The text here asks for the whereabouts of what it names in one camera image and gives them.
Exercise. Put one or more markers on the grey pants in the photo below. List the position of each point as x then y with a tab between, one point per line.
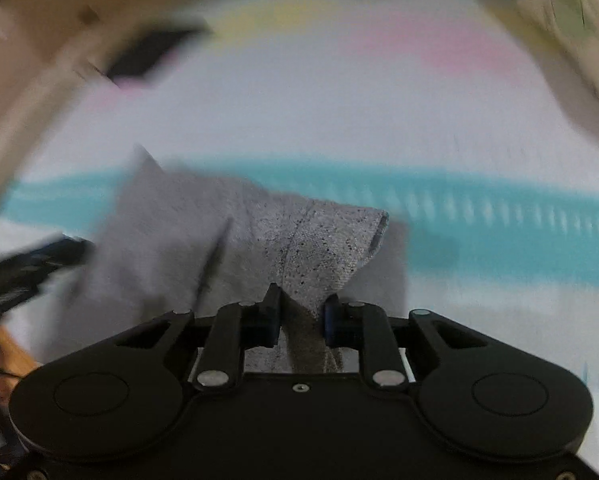
179	240

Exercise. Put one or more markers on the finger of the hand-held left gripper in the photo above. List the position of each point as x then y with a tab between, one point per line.
66	252

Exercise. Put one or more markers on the pastel striped bedsheet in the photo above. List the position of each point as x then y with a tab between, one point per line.
329	110

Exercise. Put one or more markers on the black flat object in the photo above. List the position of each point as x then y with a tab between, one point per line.
149	55

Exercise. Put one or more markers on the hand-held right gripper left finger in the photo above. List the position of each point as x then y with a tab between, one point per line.
273	317

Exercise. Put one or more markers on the wooden bed frame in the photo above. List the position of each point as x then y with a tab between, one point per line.
39	60

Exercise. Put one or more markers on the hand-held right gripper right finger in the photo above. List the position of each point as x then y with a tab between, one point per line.
331	320

